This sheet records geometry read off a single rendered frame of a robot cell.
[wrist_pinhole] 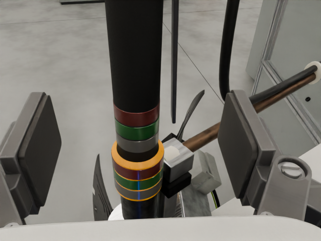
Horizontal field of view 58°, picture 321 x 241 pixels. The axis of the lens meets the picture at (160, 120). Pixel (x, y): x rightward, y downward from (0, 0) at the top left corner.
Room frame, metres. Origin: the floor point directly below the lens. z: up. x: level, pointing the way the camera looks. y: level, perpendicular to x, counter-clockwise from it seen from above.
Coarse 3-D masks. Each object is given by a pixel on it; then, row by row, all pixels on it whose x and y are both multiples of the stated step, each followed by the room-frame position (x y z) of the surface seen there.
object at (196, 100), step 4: (200, 92) 0.50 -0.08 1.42; (204, 92) 0.47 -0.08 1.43; (196, 96) 0.51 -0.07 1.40; (200, 96) 0.47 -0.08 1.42; (196, 100) 0.47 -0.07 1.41; (192, 104) 0.50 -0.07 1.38; (196, 104) 0.46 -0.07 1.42; (192, 108) 0.46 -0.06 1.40; (188, 112) 0.48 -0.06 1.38; (192, 112) 0.45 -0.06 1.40; (188, 116) 0.45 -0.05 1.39; (184, 120) 0.47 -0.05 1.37; (184, 124) 0.44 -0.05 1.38; (180, 128) 0.47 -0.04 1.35; (180, 132) 0.43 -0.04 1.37; (176, 136) 0.46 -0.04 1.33; (180, 136) 0.42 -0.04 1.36; (180, 140) 0.49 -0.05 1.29
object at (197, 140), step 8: (304, 80) 0.34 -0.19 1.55; (312, 80) 0.35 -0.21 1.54; (288, 88) 0.32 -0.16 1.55; (296, 88) 0.32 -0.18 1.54; (272, 96) 0.30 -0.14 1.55; (280, 96) 0.30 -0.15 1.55; (256, 104) 0.28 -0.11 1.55; (264, 104) 0.28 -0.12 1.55; (272, 104) 0.29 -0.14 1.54; (208, 128) 0.23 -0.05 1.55; (216, 128) 0.23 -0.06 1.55; (200, 136) 0.22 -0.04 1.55; (208, 136) 0.22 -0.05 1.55; (216, 136) 0.23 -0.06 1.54; (184, 144) 0.20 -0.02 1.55; (192, 144) 0.21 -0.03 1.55; (200, 144) 0.21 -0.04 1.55
